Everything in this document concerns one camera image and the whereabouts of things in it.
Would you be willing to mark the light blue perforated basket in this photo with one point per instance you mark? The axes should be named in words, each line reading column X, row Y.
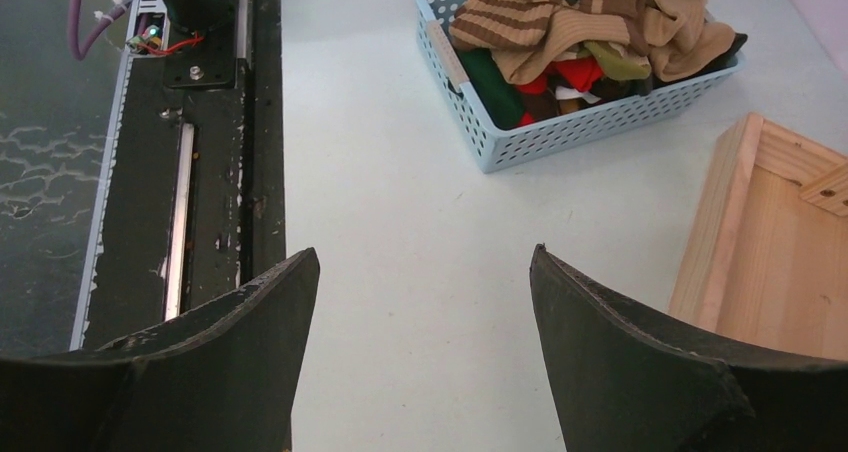
column 495, row 149

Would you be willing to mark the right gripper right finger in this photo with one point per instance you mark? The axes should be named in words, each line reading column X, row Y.
column 627, row 377

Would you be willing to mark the wooden hanger stand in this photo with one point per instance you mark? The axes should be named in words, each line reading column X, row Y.
column 766, row 258

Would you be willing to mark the pile of socks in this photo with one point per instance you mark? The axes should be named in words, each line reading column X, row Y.
column 533, row 60

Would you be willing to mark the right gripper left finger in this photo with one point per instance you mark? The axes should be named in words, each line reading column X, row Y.
column 220, row 377

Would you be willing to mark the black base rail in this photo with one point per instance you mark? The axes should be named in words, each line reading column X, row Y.
column 190, row 198

